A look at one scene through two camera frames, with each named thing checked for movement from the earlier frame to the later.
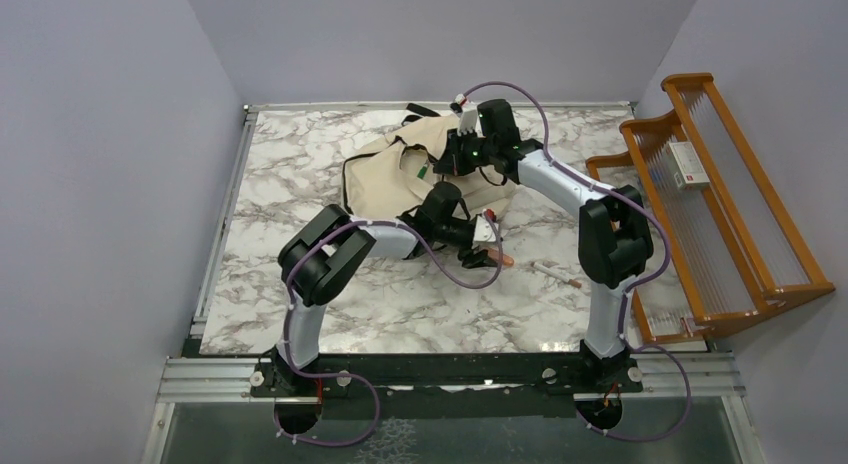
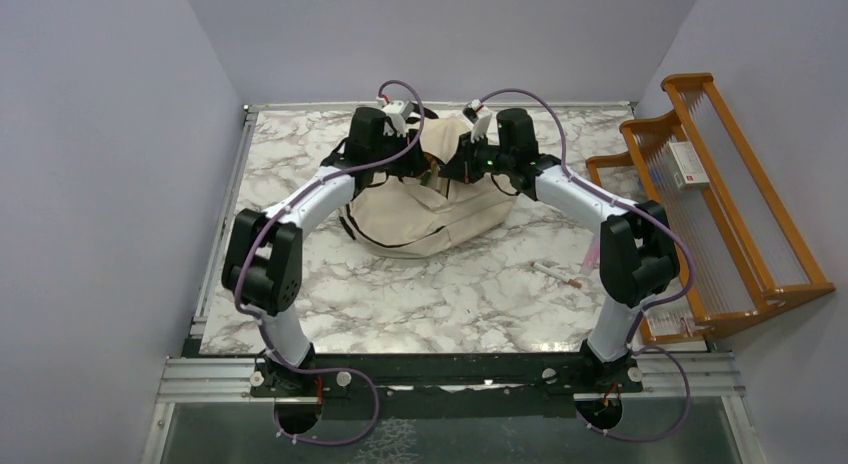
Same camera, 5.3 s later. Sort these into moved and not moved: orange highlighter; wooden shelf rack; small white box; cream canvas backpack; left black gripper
Moved: left black gripper; orange highlighter
Not moved: small white box; wooden shelf rack; cream canvas backpack
